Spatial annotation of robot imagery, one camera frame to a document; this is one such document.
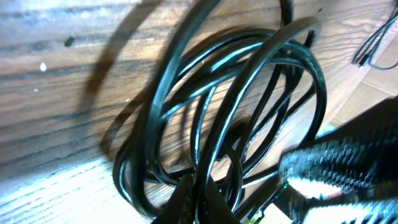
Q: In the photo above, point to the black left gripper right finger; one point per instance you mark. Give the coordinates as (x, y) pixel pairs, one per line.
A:
(215, 209)

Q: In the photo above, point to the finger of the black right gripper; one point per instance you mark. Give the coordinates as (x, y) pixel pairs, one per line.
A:
(349, 166)

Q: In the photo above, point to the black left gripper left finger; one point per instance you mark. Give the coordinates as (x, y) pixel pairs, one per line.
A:
(178, 209)

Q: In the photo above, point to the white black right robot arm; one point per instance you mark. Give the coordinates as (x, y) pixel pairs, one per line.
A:
(378, 124)

